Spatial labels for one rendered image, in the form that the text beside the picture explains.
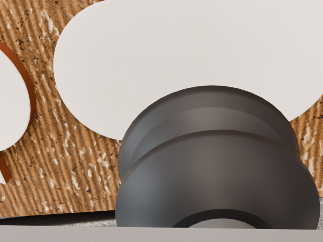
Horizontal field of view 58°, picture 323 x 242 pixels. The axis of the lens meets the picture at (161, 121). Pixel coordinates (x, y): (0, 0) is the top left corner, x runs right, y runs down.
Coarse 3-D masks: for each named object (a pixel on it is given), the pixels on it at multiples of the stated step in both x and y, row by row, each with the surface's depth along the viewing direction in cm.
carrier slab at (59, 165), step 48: (0, 0) 14; (48, 0) 14; (96, 0) 14; (48, 48) 15; (48, 96) 16; (48, 144) 18; (96, 144) 17; (0, 192) 19; (48, 192) 19; (96, 192) 19
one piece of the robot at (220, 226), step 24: (0, 240) 1; (24, 240) 1; (48, 240) 1; (72, 240) 1; (96, 240) 1; (120, 240) 1; (144, 240) 1; (168, 240) 1; (192, 240) 1; (216, 240) 1; (240, 240) 1; (264, 240) 1; (288, 240) 1; (312, 240) 1
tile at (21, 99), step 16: (0, 48) 14; (0, 64) 15; (16, 64) 15; (0, 80) 15; (16, 80) 15; (0, 96) 15; (16, 96) 15; (32, 96) 16; (0, 112) 16; (16, 112) 16; (32, 112) 16; (0, 128) 16; (16, 128) 16; (0, 144) 17; (0, 160) 18; (0, 176) 18
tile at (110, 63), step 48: (144, 0) 13; (192, 0) 13; (240, 0) 13; (288, 0) 13; (96, 48) 14; (144, 48) 14; (192, 48) 14; (240, 48) 14; (288, 48) 14; (96, 96) 15; (144, 96) 15; (288, 96) 15
